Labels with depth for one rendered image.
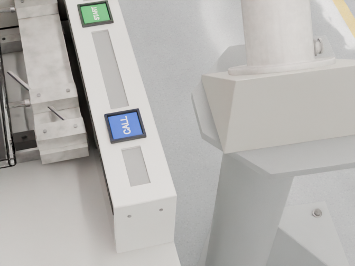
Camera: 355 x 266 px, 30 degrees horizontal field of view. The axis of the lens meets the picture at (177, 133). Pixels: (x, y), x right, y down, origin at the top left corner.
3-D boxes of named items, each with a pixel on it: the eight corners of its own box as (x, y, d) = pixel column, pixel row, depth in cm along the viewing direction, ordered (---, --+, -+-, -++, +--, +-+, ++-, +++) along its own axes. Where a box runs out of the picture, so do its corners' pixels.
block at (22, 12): (17, 19, 128) (15, 8, 126) (16, 8, 130) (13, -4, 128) (58, 13, 130) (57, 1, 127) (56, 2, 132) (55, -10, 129)
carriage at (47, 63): (41, 165, 111) (39, 155, 109) (18, 19, 132) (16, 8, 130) (89, 156, 113) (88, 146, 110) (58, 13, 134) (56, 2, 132)
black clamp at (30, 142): (16, 151, 109) (13, 142, 107) (14, 141, 110) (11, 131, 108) (37, 147, 109) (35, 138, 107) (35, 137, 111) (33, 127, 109)
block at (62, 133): (39, 151, 109) (36, 140, 107) (36, 135, 111) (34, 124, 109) (87, 142, 111) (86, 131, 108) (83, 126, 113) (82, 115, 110)
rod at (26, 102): (6, 112, 113) (4, 106, 112) (5, 105, 114) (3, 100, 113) (33, 107, 114) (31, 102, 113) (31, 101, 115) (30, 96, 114)
